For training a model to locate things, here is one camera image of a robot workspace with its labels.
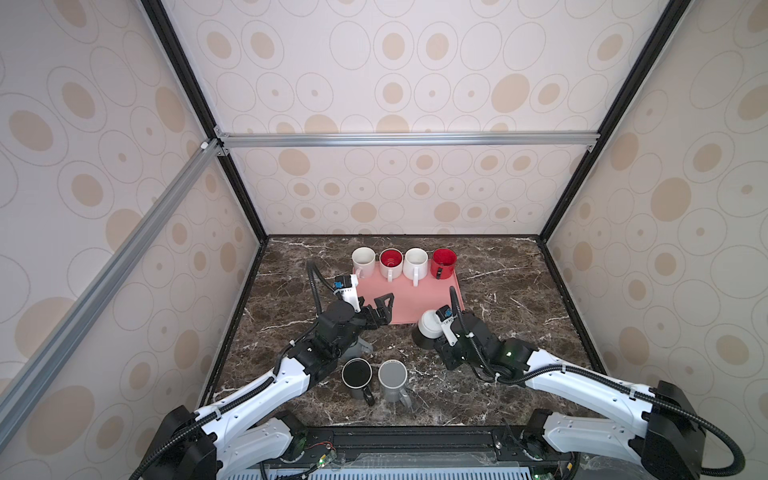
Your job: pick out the pink rectangular tray mat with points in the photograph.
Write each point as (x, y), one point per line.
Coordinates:
(409, 302)

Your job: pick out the black mug white rim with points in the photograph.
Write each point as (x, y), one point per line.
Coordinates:
(357, 375)

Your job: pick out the grey mug row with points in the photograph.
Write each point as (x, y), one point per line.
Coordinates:
(359, 349)
(393, 377)

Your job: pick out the right black corner post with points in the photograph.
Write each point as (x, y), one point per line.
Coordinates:
(649, 54)

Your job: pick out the white mug black handle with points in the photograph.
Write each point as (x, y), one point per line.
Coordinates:
(428, 330)

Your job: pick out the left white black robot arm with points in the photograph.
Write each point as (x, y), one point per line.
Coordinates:
(252, 408)

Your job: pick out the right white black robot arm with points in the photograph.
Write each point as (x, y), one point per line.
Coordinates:
(704, 449)

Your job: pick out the grey mug back row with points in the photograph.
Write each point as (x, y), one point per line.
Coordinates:
(359, 349)

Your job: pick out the cream mug red inside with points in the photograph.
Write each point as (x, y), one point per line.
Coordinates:
(391, 264)

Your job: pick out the left black corner post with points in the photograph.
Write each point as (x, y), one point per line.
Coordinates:
(160, 22)

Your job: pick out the horizontal aluminium frame bar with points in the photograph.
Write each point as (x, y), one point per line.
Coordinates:
(422, 139)

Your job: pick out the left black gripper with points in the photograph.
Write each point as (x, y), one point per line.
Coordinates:
(382, 316)

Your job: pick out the left slanted aluminium bar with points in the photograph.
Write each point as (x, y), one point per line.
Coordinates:
(49, 359)

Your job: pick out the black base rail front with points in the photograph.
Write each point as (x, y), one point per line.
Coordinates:
(408, 450)

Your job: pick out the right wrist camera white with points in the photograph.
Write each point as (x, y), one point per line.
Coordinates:
(446, 318)

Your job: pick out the black corner post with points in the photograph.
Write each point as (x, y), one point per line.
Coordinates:
(160, 22)
(649, 54)

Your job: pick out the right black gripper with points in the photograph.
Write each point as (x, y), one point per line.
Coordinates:
(443, 351)

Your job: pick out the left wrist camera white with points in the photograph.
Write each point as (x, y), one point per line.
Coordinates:
(345, 288)

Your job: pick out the white ribbed-bottom mug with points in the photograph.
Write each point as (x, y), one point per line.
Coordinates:
(416, 265)

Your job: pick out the pale pink mug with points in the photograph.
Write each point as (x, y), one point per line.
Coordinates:
(364, 262)

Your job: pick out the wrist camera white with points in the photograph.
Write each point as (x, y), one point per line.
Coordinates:
(446, 318)
(345, 288)

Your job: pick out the grey mug front row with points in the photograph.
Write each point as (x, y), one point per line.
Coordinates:
(393, 377)

